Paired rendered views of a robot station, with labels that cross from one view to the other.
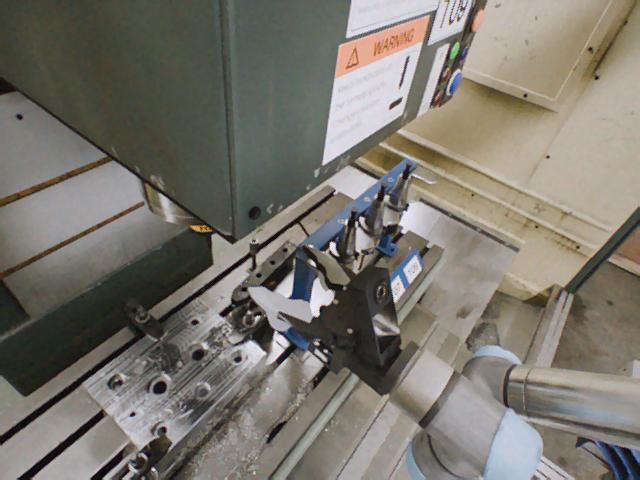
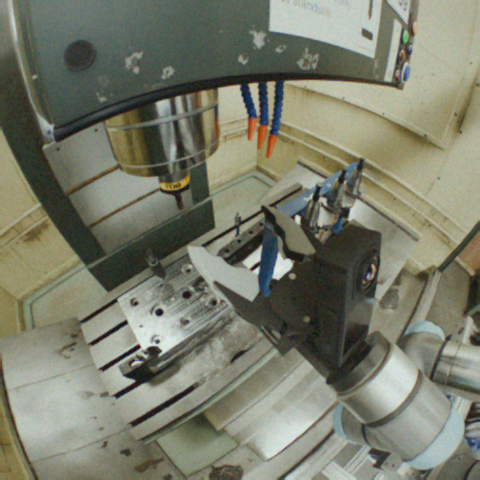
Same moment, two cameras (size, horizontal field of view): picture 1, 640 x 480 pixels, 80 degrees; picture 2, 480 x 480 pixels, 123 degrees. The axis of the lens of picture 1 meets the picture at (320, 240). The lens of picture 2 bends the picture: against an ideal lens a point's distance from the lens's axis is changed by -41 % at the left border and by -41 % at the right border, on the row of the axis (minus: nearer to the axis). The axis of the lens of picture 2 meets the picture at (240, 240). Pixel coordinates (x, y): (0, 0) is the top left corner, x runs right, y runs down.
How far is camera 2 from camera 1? 0.27 m
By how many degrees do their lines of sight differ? 14
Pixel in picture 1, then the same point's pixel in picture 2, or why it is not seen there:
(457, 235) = (383, 227)
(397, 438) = not seen: hidden behind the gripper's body
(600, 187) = (464, 203)
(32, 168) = (101, 161)
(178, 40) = not seen: outside the picture
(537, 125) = (432, 156)
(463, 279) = (384, 257)
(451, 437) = (392, 439)
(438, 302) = not seen: hidden behind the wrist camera
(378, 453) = (310, 372)
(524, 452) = (451, 445)
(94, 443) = (126, 334)
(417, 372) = (383, 379)
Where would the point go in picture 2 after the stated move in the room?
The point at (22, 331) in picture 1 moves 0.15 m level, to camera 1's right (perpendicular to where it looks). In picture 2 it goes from (104, 260) to (128, 271)
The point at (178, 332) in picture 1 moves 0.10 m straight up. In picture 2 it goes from (175, 276) to (167, 257)
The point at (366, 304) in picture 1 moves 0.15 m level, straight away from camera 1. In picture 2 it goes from (343, 293) to (373, 175)
